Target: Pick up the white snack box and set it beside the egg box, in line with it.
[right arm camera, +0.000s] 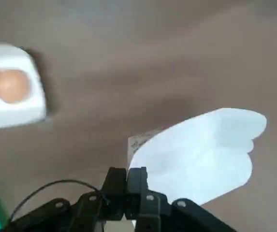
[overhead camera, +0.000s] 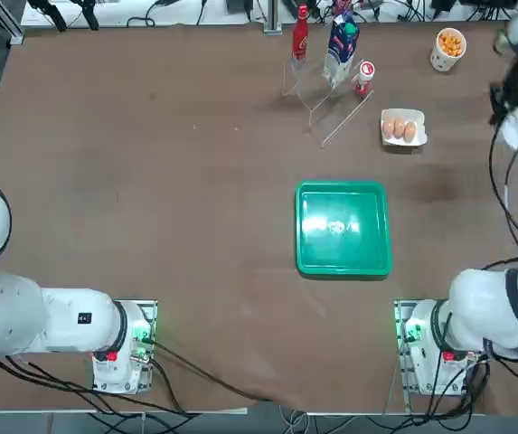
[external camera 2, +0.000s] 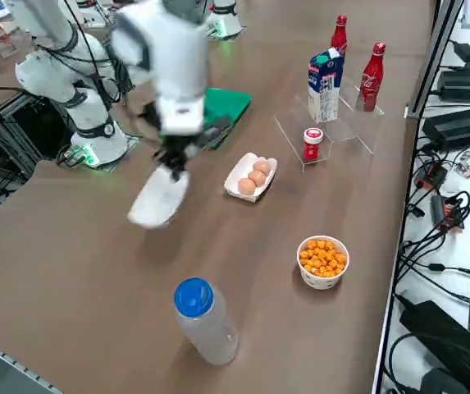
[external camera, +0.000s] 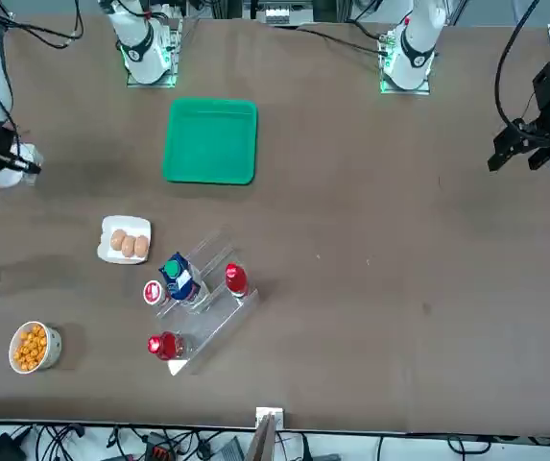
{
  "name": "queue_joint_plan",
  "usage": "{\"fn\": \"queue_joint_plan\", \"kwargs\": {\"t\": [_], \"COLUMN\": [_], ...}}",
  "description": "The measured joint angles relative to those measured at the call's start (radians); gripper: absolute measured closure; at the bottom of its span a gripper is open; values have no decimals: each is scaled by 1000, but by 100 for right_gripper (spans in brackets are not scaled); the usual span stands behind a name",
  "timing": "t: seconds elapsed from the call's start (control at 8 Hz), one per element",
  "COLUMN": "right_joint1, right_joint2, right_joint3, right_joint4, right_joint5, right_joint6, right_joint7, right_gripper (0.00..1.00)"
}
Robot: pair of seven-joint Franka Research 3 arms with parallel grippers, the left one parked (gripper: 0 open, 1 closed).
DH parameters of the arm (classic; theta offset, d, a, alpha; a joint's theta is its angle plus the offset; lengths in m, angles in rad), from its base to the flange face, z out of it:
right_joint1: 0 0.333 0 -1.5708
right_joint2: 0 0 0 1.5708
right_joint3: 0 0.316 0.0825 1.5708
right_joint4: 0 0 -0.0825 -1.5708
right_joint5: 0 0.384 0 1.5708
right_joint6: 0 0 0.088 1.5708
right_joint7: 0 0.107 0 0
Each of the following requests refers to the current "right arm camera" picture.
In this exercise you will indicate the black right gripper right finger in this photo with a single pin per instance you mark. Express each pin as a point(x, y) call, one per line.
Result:
point(152, 210)

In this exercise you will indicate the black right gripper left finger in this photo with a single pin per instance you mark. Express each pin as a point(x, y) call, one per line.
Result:
point(85, 212)

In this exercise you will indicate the white egg box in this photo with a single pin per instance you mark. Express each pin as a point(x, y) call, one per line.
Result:
point(10, 113)

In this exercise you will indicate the brown egg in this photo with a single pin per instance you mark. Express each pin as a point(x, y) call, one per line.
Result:
point(11, 85)

